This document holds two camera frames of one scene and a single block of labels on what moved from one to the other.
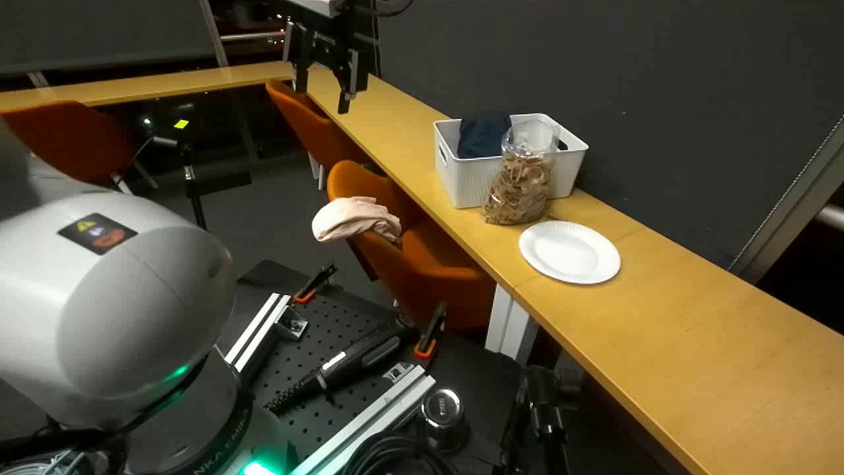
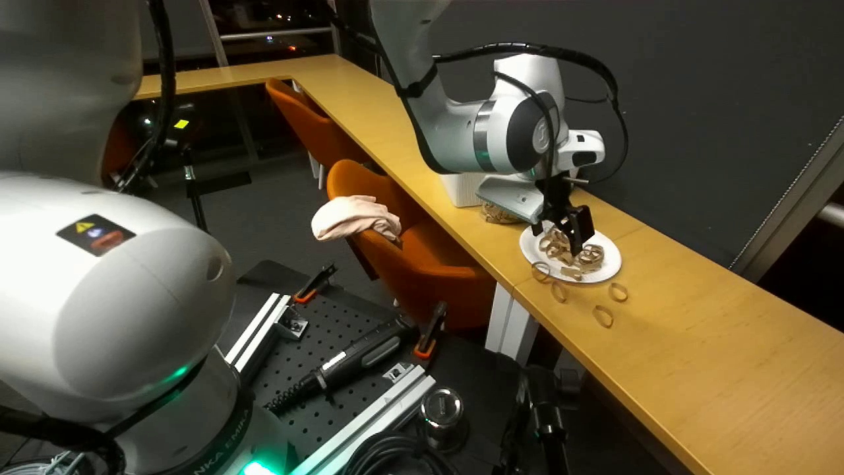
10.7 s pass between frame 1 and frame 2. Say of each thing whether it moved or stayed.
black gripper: moved
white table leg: stayed
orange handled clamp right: stayed
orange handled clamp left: stayed
